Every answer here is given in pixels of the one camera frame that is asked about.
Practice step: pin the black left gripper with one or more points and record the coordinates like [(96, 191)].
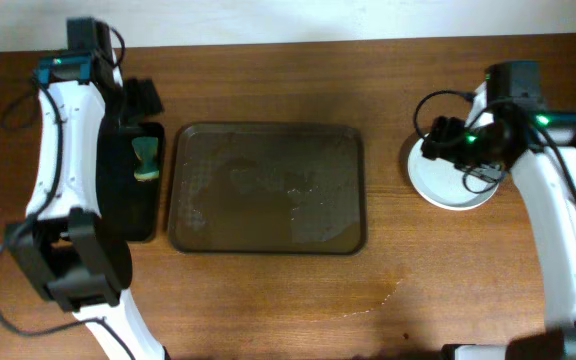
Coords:
[(135, 122)]

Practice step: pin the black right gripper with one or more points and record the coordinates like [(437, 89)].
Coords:
[(448, 138)]

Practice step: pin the yellow green sponge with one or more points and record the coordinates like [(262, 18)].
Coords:
[(146, 150)]

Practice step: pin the grey-white plate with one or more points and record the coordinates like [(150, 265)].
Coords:
[(438, 182)]

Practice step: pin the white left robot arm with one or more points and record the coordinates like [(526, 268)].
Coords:
[(96, 192)]

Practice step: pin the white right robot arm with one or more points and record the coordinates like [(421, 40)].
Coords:
[(545, 175)]

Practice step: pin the black tray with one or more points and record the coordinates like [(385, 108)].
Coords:
[(129, 208)]

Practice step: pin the brown tray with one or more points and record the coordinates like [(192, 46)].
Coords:
[(268, 188)]

